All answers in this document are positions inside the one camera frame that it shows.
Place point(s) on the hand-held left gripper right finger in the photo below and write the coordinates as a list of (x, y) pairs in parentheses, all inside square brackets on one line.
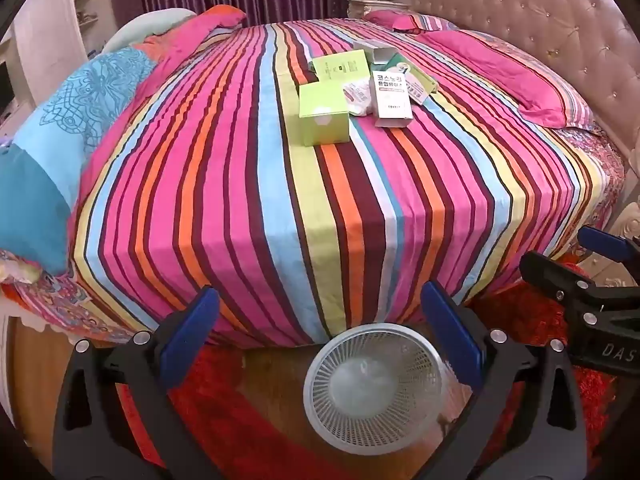
[(450, 330)]

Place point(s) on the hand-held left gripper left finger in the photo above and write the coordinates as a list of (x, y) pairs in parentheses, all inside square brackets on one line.
[(200, 320)]

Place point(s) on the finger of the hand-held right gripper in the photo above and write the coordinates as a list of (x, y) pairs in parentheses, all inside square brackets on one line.
[(550, 275), (600, 239)]

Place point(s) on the white mesh wastebasket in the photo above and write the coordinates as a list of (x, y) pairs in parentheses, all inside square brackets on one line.
[(400, 350)]

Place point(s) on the white green packet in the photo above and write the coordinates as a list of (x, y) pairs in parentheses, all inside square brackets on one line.
[(420, 85)]

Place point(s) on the lime green cube box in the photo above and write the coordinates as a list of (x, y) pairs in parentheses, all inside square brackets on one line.
[(322, 120)]

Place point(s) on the white box with red label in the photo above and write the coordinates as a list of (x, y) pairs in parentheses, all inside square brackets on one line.
[(392, 97)]

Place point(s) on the white pink pouch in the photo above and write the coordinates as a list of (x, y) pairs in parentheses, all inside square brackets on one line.
[(357, 97)]

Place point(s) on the white green box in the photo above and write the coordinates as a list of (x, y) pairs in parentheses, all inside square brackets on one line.
[(400, 64)]

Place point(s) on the grey white box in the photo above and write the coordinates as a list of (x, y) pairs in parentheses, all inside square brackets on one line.
[(370, 52)]

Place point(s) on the red shaggy rug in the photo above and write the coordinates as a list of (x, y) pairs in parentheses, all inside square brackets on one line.
[(235, 425)]

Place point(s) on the striped multicolour bedsheet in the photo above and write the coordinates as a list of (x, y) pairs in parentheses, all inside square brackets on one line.
[(300, 210)]

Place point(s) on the large pink pillow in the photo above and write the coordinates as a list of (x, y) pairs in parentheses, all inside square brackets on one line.
[(500, 70)]

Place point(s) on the blue pink patterned quilt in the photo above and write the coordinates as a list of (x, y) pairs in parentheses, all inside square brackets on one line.
[(75, 110)]

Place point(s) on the tufted pink headboard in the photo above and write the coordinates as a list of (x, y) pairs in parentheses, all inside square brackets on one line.
[(525, 0)]

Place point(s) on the small pink striped pillow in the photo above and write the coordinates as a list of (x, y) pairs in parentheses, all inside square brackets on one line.
[(400, 19)]

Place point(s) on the light green pillow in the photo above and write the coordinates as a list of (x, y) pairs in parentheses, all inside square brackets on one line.
[(145, 22)]

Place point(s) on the white nightstand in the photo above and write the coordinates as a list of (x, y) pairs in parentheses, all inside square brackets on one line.
[(365, 8)]

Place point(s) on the white wardrobe cabinet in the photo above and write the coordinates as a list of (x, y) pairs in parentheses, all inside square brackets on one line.
[(50, 20)]

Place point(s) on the white carved bed frame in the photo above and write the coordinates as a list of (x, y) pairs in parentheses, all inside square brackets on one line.
[(625, 210)]

